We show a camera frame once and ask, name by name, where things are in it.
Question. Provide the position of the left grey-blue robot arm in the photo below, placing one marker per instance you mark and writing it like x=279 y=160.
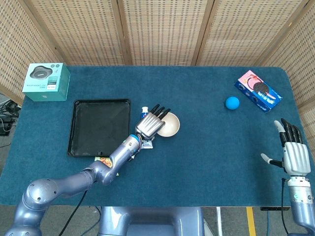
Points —
x=73 y=179

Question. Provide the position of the woven wooden folding screen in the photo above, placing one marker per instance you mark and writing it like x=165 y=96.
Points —
x=160 y=32

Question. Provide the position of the blue cookie box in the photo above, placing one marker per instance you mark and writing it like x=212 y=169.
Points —
x=258 y=92

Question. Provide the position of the black rectangular tray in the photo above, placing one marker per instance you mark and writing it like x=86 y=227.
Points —
x=98 y=127

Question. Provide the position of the blue ball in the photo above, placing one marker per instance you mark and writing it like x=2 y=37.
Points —
x=232 y=102

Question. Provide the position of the blue felt table cover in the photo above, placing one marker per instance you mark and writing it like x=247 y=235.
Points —
x=209 y=159

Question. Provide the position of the yellow snack packet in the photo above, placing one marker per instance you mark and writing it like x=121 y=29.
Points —
x=103 y=161

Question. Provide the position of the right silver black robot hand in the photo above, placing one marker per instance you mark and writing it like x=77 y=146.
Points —
x=296 y=157

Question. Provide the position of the teal cardboard product box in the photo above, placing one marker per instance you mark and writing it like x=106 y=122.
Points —
x=44 y=83

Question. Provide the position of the blue white toothpaste tube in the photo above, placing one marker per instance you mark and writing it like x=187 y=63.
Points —
x=144 y=111

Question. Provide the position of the grey-blue robot torso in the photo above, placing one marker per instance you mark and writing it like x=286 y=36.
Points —
x=152 y=221

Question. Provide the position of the beige round bowl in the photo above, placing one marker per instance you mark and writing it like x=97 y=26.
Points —
x=171 y=125

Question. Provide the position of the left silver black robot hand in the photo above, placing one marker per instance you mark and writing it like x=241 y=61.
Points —
x=148 y=125

